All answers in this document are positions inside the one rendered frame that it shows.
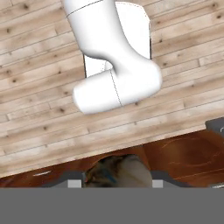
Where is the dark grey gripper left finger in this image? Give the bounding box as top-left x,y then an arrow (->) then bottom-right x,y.
43,170 -> 86,189

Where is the beige mottled round object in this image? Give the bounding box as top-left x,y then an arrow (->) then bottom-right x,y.
83,153 -> 153,189

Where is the dark grey appliance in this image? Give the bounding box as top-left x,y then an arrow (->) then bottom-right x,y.
205,117 -> 224,136

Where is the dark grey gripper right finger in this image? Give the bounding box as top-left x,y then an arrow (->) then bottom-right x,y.
150,170 -> 191,189

